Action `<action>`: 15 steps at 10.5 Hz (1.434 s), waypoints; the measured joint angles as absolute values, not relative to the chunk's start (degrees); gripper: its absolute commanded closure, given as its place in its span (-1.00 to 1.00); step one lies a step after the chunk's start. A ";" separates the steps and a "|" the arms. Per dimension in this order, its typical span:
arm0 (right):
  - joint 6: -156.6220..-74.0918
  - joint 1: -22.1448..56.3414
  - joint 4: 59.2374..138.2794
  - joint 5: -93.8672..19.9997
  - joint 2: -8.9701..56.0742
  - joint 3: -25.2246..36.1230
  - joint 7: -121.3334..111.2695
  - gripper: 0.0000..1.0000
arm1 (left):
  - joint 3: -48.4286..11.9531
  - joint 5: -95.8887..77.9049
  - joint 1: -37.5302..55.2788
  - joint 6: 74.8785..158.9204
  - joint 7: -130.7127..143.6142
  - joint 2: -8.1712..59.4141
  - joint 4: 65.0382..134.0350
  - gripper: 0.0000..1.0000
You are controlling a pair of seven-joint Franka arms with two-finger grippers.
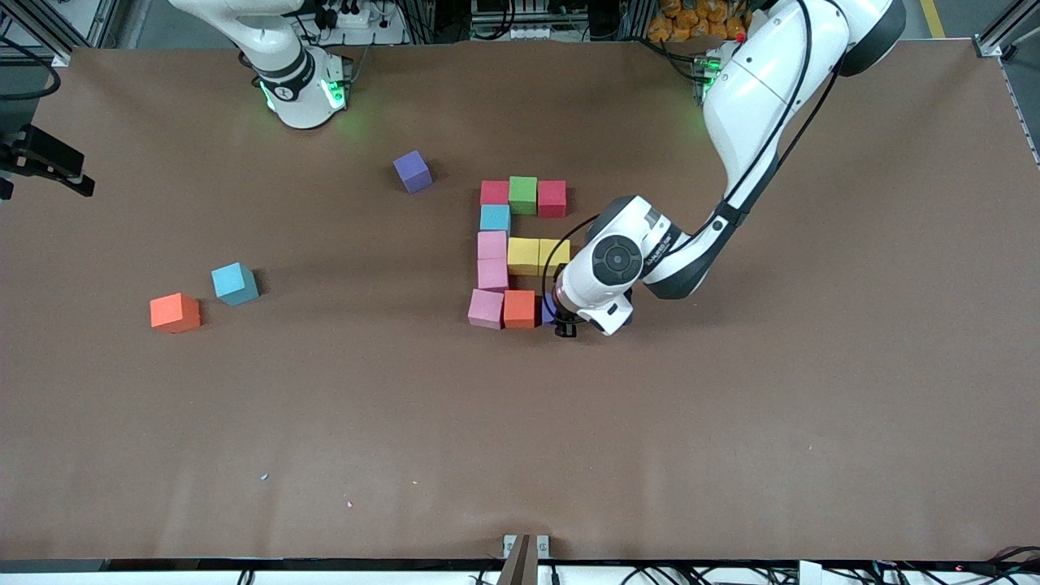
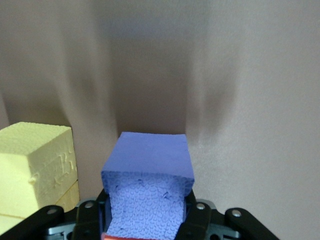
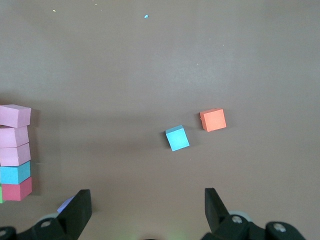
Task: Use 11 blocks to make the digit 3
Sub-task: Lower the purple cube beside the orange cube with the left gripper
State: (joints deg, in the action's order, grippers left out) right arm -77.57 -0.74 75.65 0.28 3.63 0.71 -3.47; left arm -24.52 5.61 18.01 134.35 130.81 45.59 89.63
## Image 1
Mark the purple foam cube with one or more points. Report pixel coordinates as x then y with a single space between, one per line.
548 309
413 171

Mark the orange foam cube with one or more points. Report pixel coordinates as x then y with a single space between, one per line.
520 309
175 313

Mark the yellow foam cube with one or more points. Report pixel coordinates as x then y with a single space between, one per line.
524 257
552 252

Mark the pink foam cube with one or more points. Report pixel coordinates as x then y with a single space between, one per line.
492 275
486 309
492 245

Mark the red foam cube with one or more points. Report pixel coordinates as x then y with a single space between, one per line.
495 193
552 199

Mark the light blue foam cube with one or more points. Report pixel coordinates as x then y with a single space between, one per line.
234 283
496 218

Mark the green foam cube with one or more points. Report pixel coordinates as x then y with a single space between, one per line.
524 196

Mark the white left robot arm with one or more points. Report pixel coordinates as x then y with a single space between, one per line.
756 89

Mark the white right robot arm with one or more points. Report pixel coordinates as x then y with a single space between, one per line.
292 89

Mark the brown table cover sheet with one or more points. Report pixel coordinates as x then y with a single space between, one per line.
520 455

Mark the white power strip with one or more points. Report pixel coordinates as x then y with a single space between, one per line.
353 16
524 32

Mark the orange plastic pile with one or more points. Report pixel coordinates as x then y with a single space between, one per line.
691 24

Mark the aluminium frame strut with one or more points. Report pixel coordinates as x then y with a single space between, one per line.
36 23
1007 24

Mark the metal mount bracket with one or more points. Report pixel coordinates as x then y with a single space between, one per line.
520 565

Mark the aluminium table edge rail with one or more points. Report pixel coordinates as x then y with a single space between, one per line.
1025 118

